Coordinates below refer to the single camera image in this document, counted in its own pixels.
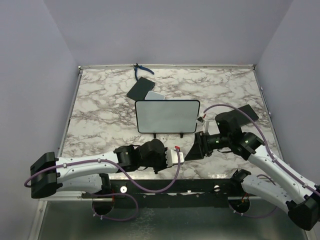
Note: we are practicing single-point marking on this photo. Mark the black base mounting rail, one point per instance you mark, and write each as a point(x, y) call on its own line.
point(185, 193)

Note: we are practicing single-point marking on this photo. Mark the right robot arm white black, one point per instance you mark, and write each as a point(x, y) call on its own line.
point(296, 195)

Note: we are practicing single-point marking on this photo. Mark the black rectangular box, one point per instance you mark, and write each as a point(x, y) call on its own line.
point(140, 89)

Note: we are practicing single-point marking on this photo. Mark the black eraser block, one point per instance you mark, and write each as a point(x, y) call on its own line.
point(249, 111)

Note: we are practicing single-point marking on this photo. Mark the small whiteboard black frame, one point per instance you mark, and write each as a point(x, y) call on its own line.
point(171, 116)

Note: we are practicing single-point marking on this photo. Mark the small white square device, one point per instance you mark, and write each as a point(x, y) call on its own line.
point(151, 95)

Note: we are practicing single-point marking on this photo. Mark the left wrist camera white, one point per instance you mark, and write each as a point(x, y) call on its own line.
point(172, 156)

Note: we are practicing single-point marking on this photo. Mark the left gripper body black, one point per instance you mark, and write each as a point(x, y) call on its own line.
point(159, 163)

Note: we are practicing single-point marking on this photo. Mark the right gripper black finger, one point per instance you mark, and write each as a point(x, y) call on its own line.
point(198, 140)
point(195, 153)

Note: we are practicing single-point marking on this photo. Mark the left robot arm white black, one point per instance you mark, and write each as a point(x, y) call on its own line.
point(50, 174)

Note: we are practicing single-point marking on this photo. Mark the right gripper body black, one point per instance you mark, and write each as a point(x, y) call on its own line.
point(209, 143)

